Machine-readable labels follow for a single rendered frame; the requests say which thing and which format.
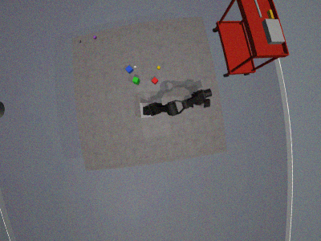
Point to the red block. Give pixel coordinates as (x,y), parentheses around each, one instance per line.
(154,80)

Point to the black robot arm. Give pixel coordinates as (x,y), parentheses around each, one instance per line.
(171,108)

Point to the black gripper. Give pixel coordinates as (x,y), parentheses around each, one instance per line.
(206,103)

